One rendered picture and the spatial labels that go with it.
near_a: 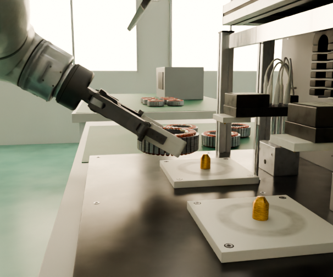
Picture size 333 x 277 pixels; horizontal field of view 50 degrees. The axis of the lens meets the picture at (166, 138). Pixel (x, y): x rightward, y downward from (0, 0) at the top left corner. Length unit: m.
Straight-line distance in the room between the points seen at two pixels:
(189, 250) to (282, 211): 0.15
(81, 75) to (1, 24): 0.18
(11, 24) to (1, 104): 4.83
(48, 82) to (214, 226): 0.34
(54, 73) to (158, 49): 4.62
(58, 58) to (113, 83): 4.52
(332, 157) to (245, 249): 0.42
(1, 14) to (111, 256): 0.29
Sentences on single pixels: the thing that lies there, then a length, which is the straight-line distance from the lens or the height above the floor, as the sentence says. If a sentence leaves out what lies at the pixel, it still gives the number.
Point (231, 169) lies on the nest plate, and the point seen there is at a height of 0.78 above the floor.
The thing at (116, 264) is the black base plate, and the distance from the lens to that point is 0.38.
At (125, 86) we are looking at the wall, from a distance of 5.13.
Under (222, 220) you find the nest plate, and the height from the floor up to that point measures 0.78.
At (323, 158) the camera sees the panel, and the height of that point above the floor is 0.79.
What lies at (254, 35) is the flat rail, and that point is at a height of 1.03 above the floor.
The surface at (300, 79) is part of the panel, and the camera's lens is 0.86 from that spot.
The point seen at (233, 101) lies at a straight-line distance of 0.66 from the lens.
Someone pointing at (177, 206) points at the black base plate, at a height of 0.77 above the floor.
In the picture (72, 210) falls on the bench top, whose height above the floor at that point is 0.75.
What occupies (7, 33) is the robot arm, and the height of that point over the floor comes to 1.00.
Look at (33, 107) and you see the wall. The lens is 5.21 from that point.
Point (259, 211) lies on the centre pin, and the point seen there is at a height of 0.79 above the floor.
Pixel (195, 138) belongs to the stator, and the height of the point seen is 0.85.
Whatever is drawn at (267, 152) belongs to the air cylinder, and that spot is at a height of 0.81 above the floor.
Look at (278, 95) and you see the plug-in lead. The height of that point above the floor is 0.92.
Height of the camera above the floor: 0.96
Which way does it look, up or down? 10 degrees down
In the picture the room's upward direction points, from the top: straight up
